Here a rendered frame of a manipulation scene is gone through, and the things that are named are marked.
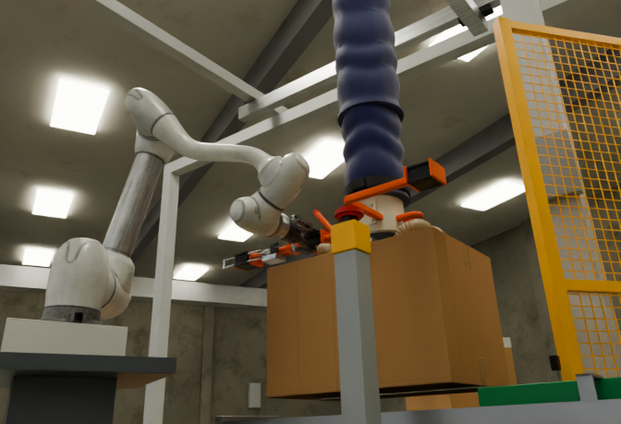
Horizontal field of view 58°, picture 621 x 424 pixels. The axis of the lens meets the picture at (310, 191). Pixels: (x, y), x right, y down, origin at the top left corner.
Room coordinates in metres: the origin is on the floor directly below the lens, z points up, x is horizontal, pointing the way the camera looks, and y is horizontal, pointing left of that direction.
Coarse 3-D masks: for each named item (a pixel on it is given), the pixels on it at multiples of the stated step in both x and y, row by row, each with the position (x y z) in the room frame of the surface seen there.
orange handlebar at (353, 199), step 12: (396, 180) 1.43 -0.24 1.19; (360, 192) 1.50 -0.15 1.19; (372, 192) 1.48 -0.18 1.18; (384, 192) 1.47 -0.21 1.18; (348, 204) 1.55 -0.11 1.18; (360, 204) 1.59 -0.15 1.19; (372, 216) 1.66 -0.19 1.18; (396, 216) 1.70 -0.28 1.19; (408, 216) 1.68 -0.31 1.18; (420, 216) 1.68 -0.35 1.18; (276, 252) 2.01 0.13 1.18; (288, 252) 1.99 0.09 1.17
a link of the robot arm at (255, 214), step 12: (240, 204) 1.59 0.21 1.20; (252, 204) 1.59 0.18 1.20; (264, 204) 1.60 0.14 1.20; (240, 216) 1.59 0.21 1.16; (252, 216) 1.60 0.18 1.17; (264, 216) 1.62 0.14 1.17; (276, 216) 1.64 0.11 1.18; (252, 228) 1.64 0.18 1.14; (264, 228) 1.66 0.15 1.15; (276, 228) 1.70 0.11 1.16
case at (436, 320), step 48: (384, 240) 1.52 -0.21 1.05; (432, 240) 1.43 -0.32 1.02; (288, 288) 1.74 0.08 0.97; (384, 288) 1.53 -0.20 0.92; (432, 288) 1.44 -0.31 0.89; (480, 288) 1.65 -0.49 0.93; (288, 336) 1.74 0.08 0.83; (336, 336) 1.63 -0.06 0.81; (384, 336) 1.54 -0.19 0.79; (432, 336) 1.45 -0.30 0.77; (480, 336) 1.60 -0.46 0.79; (288, 384) 1.74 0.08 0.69; (336, 384) 1.64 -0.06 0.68; (384, 384) 1.54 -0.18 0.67; (432, 384) 1.48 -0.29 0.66; (480, 384) 1.57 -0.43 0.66
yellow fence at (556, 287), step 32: (512, 32) 1.87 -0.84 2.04; (544, 32) 1.90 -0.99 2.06; (576, 32) 1.94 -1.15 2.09; (512, 64) 1.84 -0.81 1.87; (544, 64) 1.91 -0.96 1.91; (608, 64) 1.99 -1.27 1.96; (512, 96) 1.85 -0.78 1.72; (576, 160) 1.92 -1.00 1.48; (544, 192) 1.85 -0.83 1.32; (544, 224) 1.84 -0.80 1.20; (544, 256) 1.85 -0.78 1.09; (544, 288) 1.88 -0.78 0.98; (576, 288) 1.87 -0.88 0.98; (608, 288) 1.90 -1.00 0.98; (576, 352) 1.85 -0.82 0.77
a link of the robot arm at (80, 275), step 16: (80, 240) 1.59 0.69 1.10; (96, 240) 1.62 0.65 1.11; (64, 256) 1.57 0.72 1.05; (80, 256) 1.57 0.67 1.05; (96, 256) 1.60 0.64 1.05; (64, 272) 1.56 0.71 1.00; (80, 272) 1.57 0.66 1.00; (96, 272) 1.60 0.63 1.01; (48, 288) 1.58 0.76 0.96; (64, 288) 1.56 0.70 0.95; (80, 288) 1.57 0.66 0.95; (96, 288) 1.60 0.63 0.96; (112, 288) 1.72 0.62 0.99; (48, 304) 1.57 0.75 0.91; (64, 304) 1.56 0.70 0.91; (80, 304) 1.58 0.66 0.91; (96, 304) 1.62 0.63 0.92
